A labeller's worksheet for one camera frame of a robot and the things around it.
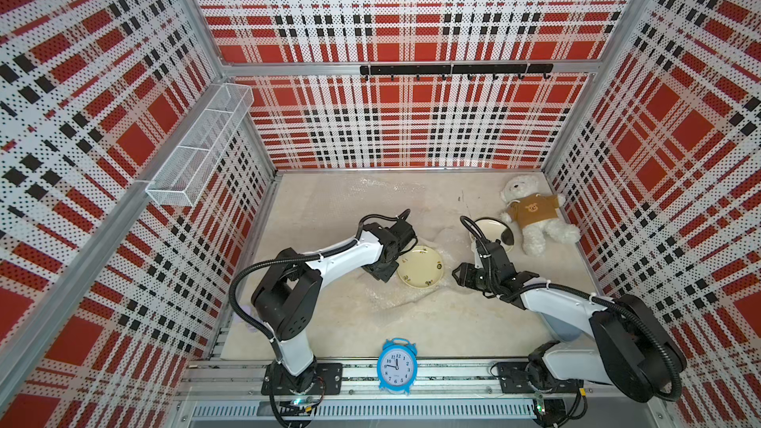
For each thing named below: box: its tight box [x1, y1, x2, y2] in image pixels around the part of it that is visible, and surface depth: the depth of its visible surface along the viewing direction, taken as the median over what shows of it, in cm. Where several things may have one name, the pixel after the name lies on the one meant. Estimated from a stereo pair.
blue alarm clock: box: [376, 336, 419, 396], surface depth 75 cm
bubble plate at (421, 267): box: [396, 244, 444, 289], surface depth 96 cm
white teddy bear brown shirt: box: [500, 174, 581, 256], surface depth 100 cm
